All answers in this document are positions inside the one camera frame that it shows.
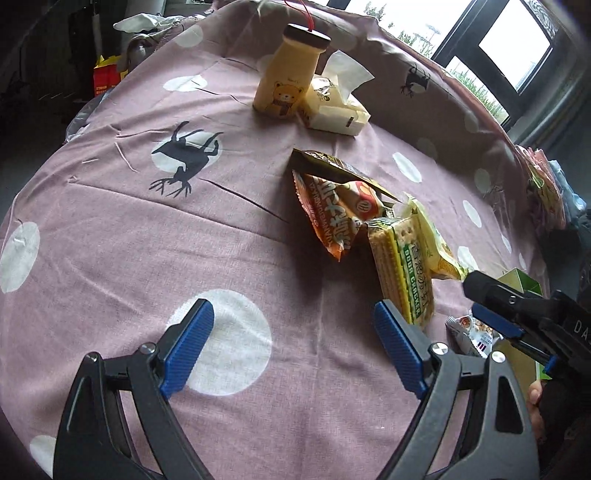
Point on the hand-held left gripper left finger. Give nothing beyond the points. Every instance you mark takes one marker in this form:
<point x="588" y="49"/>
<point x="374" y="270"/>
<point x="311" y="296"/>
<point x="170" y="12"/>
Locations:
<point x="187" y="350"/>

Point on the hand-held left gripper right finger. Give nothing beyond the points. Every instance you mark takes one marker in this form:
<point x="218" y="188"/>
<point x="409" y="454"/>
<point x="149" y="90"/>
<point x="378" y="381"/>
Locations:
<point x="397" y="346"/>

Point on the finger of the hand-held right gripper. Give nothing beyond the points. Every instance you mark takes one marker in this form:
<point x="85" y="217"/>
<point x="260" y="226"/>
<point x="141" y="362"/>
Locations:
<point x="494" y="288"/>
<point x="496" y="321"/>

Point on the green cardboard box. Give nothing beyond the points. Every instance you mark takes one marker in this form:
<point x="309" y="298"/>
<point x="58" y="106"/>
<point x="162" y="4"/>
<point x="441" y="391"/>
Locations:
<point x="521" y="280"/>

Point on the small white snack packet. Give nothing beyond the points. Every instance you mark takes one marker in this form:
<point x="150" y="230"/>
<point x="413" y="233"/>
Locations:
<point x="468" y="334"/>

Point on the pale yellow snack packet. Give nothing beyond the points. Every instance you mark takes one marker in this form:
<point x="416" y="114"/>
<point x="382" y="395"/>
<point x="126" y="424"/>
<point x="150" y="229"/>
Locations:
<point x="438" y="249"/>

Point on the green cracker packet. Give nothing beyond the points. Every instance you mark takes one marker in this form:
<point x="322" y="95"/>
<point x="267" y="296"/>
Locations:
<point x="397" y="263"/>

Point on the person's right hand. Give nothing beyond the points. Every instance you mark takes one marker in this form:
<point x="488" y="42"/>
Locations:
<point x="534" y="401"/>

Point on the pile of folded clothes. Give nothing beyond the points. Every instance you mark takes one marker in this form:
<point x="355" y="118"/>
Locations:
<point x="547" y="189"/>

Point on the pink dotted deer print blanket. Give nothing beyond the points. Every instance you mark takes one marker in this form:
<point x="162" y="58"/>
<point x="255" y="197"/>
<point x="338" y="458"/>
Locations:
<point x="138" y="230"/>

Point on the orange snack bag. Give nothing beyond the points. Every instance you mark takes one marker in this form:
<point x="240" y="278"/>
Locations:
<point x="332" y="217"/>

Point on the dark olive snack bag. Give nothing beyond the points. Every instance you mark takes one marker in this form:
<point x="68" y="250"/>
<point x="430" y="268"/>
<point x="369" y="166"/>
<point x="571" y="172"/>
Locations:
<point x="323" y="161"/>

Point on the cream tissue pack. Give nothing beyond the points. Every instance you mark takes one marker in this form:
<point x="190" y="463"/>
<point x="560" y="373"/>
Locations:
<point x="332" y="110"/>

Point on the black framed window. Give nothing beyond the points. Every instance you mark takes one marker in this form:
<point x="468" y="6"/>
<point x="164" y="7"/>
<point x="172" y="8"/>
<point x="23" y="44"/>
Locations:
<point x="498" y="41"/>

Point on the red and yellow bag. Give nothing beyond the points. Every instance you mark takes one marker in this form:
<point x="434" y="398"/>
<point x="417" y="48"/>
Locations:
<point x="106" y="76"/>

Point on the yellow bear print bottle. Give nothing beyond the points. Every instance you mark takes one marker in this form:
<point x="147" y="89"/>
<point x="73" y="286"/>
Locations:
<point x="281" y="74"/>

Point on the white crumpled cloth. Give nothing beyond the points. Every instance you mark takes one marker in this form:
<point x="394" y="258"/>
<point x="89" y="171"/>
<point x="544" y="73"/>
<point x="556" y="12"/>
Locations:
<point x="136" y="22"/>

